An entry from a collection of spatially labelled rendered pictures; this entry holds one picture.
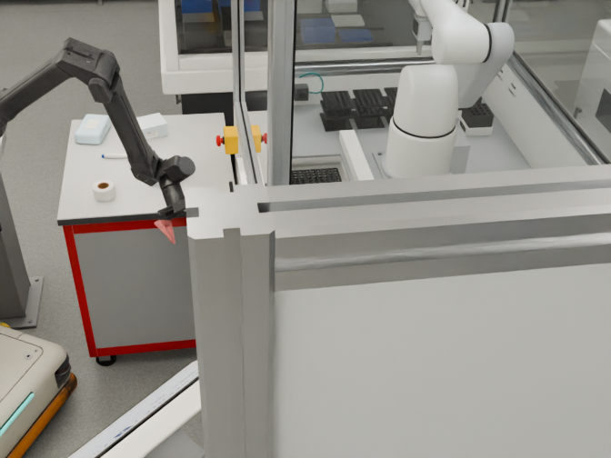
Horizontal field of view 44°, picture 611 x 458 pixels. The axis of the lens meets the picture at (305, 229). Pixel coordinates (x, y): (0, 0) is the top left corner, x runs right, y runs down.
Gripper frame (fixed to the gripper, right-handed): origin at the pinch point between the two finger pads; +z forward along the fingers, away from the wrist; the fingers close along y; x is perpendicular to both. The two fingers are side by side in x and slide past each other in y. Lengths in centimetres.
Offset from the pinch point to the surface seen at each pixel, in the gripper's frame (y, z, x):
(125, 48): 116, -181, -251
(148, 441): -18, 45, 79
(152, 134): 25, -50, -54
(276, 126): -49, -5, 46
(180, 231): 18.3, -8.6, -35.0
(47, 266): 112, -29, -91
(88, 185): 41, -34, -27
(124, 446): -15, 44, 83
